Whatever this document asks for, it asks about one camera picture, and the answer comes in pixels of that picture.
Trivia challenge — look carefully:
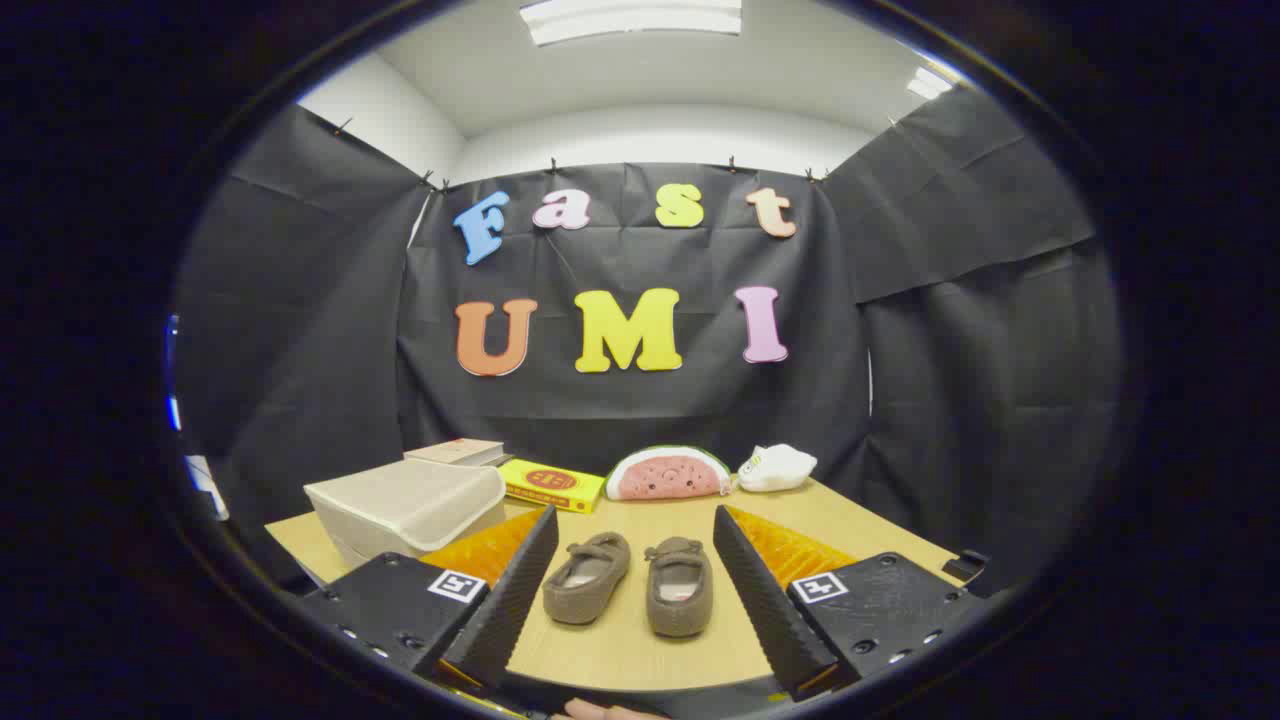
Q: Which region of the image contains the brown fuzzy shoe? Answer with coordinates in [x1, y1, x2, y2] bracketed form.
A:
[542, 531, 632, 626]
[644, 537, 714, 639]

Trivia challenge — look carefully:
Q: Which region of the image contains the black backdrop cloth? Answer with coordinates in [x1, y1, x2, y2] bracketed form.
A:
[175, 85, 1121, 591]

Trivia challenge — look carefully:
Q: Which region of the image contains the white plush toy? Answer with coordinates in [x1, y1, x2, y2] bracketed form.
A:
[737, 443, 818, 493]

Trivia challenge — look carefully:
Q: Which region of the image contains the long ceiling light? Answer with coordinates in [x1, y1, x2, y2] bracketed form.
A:
[519, 0, 743, 47]

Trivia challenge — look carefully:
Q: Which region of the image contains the beige fabric storage box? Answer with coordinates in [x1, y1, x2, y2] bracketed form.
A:
[304, 458, 508, 571]

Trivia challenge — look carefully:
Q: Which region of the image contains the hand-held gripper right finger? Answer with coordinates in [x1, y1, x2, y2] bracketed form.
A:
[713, 505, 988, 701]

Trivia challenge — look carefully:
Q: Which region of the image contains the beige book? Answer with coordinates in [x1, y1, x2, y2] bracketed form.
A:
[404, 438, 506, 468]

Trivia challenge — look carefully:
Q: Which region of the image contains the watermelon slice plush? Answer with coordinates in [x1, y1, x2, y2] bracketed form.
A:
[604, 445, 733, 502]

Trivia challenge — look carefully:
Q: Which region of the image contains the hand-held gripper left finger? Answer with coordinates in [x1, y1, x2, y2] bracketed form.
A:
[300, 505, 559, 691]

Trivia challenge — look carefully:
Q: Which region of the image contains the yellow book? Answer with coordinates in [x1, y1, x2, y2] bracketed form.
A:
[497, 458, 607, 514]

